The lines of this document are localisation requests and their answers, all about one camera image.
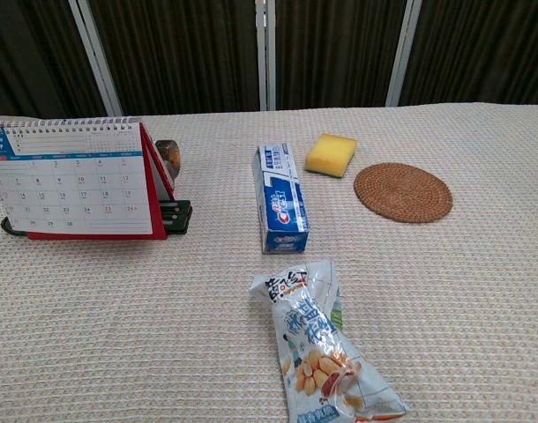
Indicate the yellow sponge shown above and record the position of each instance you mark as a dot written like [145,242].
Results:
[331,155]

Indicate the round woven rattan coaster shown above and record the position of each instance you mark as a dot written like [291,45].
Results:
[403,192]

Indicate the brown tape roll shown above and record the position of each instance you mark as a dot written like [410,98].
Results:
[172,154]

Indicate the beige woven tablecloth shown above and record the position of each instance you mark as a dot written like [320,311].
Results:
[428,286]

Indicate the white peanut snack bag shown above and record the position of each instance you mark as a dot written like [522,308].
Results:
[322,348]

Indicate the red desk calendar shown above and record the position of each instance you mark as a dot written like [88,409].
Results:
[70,185]

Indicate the blue white toothpaste box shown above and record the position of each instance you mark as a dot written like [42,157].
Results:
[281,198]

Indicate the white partition frame post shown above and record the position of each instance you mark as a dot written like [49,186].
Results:
[400,53]
[265,55]
[97,57]

